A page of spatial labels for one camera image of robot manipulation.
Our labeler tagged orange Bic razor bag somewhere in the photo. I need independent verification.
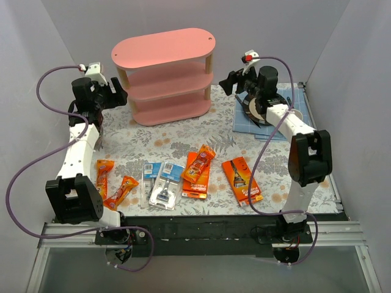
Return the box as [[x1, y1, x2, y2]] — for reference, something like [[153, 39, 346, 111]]
[[96, 160, 115, 200], [103, 176, 139, 211], [181, 145, 216, 183]]

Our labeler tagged large orange Gillette Fusion5 box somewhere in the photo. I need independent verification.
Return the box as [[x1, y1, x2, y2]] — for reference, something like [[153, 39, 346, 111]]
[[222, 157, 263, 207]]

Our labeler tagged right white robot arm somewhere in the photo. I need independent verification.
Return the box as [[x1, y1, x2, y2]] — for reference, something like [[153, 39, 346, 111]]
[[219, 66, 332, 243]]

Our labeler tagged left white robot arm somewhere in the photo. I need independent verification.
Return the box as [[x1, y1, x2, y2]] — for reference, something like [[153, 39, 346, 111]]
[[45, 77, 130, 244]]

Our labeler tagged pink three-tier shelf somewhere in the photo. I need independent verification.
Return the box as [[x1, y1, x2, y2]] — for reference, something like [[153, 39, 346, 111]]
[[111, 28, 216, 126]]

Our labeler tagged dark rimmed cream plate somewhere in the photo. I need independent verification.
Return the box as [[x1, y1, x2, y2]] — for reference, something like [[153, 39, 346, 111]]
[[241, 93, 288, 127]]

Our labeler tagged blue checked placemat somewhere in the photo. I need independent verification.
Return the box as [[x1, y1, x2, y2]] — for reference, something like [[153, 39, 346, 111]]
[[233, 83, 313, 140]]

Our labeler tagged pale yellow mug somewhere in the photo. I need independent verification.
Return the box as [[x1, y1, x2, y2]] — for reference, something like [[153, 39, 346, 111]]
[[290, 109, 304, 121]]

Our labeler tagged floral tablecloth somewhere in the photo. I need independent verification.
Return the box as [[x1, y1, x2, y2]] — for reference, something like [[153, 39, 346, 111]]
[[92, 85, 291, 216]]

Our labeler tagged blue card razor pack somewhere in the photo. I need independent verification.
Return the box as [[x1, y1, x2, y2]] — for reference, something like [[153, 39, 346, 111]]
[[141, 162, 161, 208]]

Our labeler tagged clear blister razor pack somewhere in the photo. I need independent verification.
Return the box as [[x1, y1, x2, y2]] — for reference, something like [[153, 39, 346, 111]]
[[148, 161, 185, 211]]

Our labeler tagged small orange Gillette Fusion box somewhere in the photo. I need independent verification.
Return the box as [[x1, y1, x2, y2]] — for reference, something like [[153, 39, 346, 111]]
[[181, 164, 210, 200]]

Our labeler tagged black handled knife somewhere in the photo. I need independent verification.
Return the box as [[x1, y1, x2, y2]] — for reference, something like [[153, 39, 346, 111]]
[[235, 94, 246, 114]]

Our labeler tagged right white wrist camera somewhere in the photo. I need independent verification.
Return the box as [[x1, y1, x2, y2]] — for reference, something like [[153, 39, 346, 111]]
[[241, 49, 260, 75]]

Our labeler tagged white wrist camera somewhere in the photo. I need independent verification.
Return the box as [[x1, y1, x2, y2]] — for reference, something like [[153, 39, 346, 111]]
[[79, 62, 108, 86], [241, 49, 260, 75]]

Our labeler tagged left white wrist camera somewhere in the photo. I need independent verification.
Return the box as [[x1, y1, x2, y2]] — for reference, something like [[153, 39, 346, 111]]
[[79, 62, 108, 86]]

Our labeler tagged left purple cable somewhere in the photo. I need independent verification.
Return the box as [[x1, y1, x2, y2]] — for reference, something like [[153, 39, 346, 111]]
[[5, 65, 155, 272]]

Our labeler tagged purple cable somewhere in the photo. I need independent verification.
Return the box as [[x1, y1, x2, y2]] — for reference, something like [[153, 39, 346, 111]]
[[247, 56, 319, 267], [5, 65, 155, 272]]

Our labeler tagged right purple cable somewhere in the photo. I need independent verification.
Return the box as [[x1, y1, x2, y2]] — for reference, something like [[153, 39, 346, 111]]
[[247, 56, 319, 267]]

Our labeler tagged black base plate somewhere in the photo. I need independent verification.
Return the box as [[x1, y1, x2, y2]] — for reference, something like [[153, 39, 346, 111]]
[[51, 215, 349, 259]]

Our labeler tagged aluminium frame rail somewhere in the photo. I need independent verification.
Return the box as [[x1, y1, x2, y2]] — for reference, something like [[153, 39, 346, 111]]
[[27, 221, 381, 292]]

